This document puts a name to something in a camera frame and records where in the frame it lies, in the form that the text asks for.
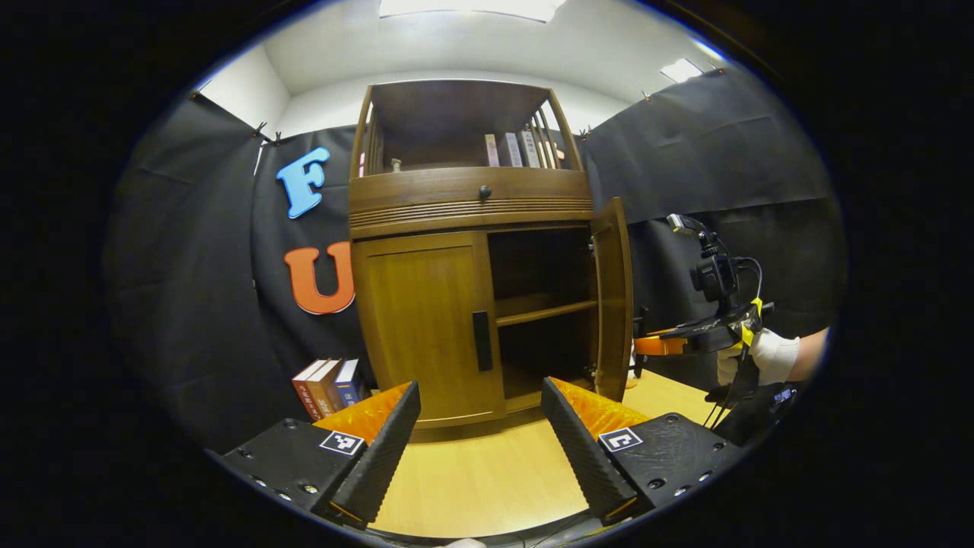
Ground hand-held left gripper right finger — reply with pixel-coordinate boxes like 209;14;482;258
540;376;750;526

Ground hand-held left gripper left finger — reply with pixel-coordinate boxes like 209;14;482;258
221;381;422;530

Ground wooden cabinet door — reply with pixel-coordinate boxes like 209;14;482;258
352;231;507;429
590;198;635;403

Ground wooden double-door shoe cabinet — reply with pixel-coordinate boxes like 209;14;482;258
349;79;610;442

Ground blue book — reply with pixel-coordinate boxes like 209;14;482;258
333;359;366;408

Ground brown book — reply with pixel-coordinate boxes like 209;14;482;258
307;359;343;416

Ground red book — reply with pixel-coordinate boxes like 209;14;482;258
292;359;332;422

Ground small ceiling light panel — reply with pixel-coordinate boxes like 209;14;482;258
660;59;705;83

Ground wooden drawer with black knob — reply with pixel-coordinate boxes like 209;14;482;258
350;167;593;229

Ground black backdrop cloth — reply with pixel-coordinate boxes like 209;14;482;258
103;67;849;457

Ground large ceiling light panel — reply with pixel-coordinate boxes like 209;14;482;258
378;0;568;22

